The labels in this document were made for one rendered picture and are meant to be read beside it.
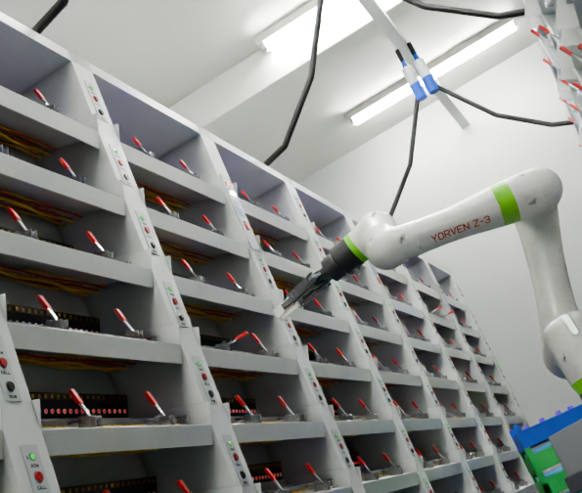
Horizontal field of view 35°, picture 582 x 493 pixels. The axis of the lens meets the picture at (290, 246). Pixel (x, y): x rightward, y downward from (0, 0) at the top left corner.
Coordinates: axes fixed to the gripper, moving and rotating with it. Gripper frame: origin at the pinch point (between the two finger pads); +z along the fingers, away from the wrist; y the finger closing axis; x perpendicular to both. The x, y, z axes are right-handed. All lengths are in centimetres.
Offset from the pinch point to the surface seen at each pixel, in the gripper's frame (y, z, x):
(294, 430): -6.7, 16.0, -30.7
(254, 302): 3.0, 7.5, 8.7
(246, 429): -36.4, 15.6, -30.0
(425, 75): 213, -78, 123
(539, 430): 64, -27, -64
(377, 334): 120, 8, 8
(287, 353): 15.6, 12.1, -5.7
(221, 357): -34.1, 11.7, -10.8
